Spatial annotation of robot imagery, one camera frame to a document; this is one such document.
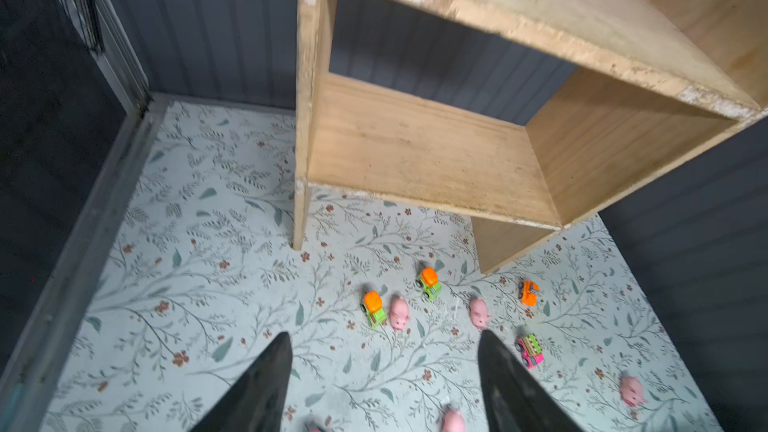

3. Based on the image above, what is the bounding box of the orange green mixer truck right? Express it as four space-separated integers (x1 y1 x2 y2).
416 267 442 302

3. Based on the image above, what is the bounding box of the pink pig toy front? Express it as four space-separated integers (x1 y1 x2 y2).
441 409 466 432

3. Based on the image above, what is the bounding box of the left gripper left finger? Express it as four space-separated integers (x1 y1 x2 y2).
192 332 293 432

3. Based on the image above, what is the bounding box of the orange green mixer truck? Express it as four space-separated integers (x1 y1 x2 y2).
416 267 442 302
361 291 387 328

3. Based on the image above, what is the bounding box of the pink pig toy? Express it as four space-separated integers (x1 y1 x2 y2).
388 296 410 331
620 375 646 408
441 409 466 432
469 297 490 330

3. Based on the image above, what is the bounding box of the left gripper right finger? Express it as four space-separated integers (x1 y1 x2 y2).
478 330 582 432

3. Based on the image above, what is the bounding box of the pink green toy truck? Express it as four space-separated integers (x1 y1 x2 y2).
517 334 544 369

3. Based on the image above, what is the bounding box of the orange toy car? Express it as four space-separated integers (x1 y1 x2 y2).
518 280 540 307

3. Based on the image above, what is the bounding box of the orange green mixer truck left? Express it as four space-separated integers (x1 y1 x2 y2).
361 291 387 328

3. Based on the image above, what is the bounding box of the wooden two-tier shelf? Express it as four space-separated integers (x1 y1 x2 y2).
292 0 767 273

